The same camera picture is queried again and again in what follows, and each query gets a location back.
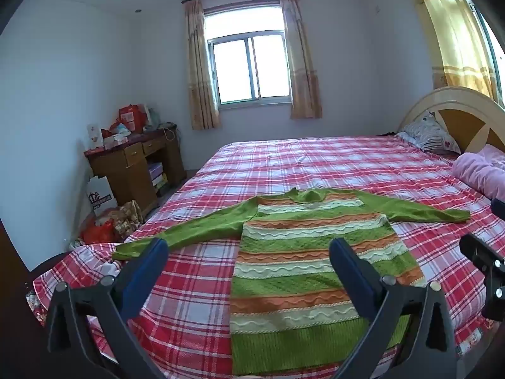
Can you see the red gift box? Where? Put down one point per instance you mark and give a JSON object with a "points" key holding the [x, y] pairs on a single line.
{"points": [[132, 117]]}

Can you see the white paper bag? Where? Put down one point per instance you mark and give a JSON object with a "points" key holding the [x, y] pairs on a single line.
{"points": [[100, 197]]}

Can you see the pink blanket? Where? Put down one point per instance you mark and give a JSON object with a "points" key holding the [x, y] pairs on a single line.
{"points": [[477, 169]]}

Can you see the pale green bag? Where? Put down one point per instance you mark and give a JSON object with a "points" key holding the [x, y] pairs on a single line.
{"points": [[152, 117]]}

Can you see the white card box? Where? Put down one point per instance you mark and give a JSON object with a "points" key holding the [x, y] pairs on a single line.
{"points": [[94, 137]]}

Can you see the stack of boxes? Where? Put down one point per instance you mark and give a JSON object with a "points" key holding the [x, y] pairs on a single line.
{"points": [[157, 177]]}

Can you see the blue and white packet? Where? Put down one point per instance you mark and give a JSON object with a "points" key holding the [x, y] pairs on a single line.
{"points": [[119, 128]]}

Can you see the yellow curtain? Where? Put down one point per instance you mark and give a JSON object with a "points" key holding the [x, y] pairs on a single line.
{"points": [[453, 35]]}

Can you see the green orange striped knit sweater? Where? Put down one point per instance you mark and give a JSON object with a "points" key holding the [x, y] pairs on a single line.
{"points": [[300, 268]]}

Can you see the brown wooden desk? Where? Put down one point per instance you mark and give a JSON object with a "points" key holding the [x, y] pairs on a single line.
{"points": [[130, 173]]}

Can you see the beige patterned curtain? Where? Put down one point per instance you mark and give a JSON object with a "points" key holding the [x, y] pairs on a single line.
{"points": [[201, 79], [302, 67]]}

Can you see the grey patterned pillow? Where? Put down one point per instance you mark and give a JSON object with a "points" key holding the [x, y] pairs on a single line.
{"points": [[428, 134]]}

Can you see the red plastic bag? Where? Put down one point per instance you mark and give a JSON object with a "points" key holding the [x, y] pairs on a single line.
{"points": [[96, 233]]}

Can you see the cream and orange headboard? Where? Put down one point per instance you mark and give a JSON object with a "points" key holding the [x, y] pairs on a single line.
{"points": [[465, 116]]}

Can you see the bed with red plaid sheet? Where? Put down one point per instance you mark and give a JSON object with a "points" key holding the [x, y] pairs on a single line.
{"points": [[276, 166]]}

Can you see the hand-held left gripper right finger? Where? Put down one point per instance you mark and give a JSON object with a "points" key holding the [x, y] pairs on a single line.
{"points": [[347, 264]]}

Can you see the brown patterned bag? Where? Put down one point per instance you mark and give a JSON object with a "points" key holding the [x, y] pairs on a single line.
{"points": [[126, 221]]}

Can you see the sliding glass window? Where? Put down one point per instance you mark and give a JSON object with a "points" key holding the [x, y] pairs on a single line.
{"points": [[244, 67]]}

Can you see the side window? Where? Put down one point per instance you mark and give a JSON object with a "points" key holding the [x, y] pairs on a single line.
{"points": [[488, 39]]}

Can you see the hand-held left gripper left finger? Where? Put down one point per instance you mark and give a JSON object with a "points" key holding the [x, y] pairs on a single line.
{"points": [[148, 262]]}

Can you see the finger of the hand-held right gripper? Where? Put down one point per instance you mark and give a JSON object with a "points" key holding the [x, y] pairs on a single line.
{"points": [[479, 252], [498, 209]]}

